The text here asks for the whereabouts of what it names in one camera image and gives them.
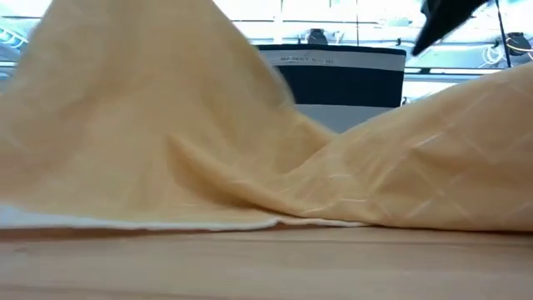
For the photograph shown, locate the navy white striped basket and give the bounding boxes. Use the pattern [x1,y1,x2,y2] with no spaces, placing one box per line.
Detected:
[256,43,407,135]

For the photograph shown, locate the orange checked towel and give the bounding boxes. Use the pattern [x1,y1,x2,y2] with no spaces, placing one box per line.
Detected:
[0,0,533,233]

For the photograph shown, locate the black ceiling device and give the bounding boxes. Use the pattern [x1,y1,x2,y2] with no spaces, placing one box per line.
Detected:
[306,27,329,45]
[506,32,533,58]

